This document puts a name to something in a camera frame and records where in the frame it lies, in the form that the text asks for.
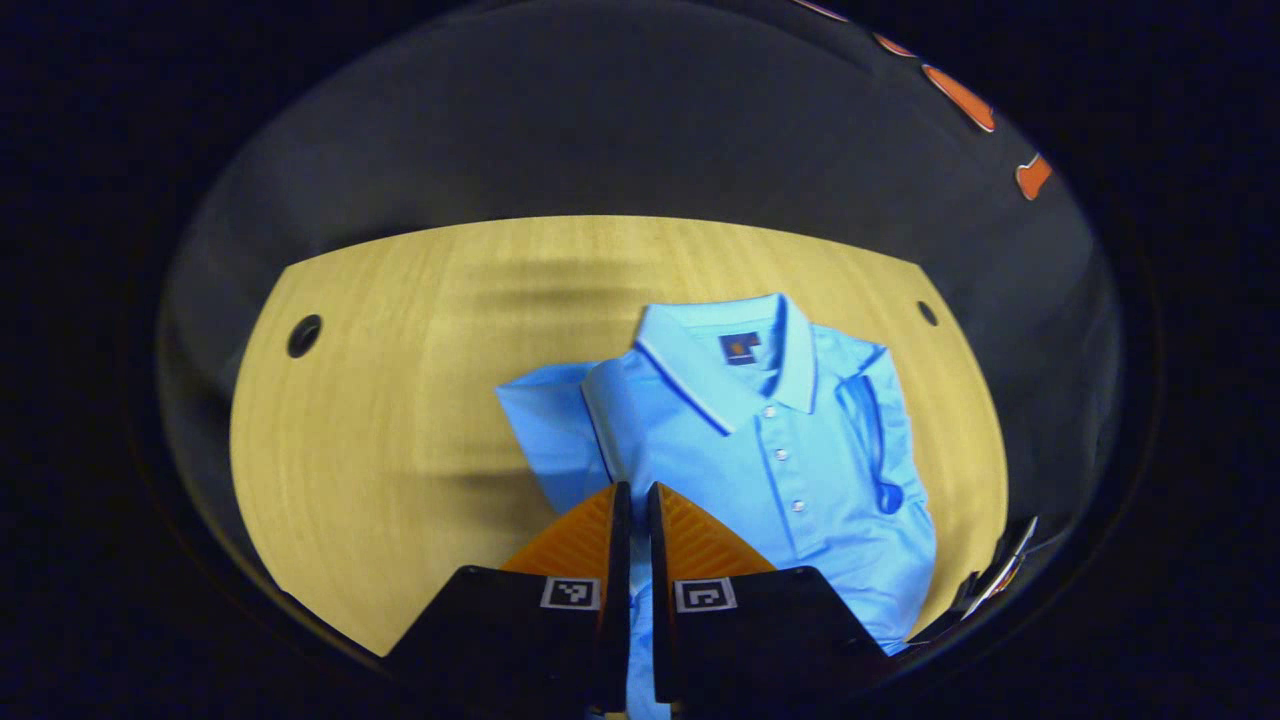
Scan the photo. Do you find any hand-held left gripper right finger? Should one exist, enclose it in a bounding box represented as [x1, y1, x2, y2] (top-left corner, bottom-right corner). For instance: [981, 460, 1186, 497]
[645, 481, 891, 713]

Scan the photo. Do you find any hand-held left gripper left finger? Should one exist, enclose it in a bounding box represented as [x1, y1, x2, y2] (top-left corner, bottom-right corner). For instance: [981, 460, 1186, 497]
[380, 481, 633, 716]

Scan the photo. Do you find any light blue T-shirt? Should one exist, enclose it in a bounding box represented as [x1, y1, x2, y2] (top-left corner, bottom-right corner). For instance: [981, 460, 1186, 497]
[495, 292, 938, 720]

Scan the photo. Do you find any black backdrop cloth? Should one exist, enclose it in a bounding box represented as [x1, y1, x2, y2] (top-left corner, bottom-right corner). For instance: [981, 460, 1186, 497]
[155, 0, 1126, 601]

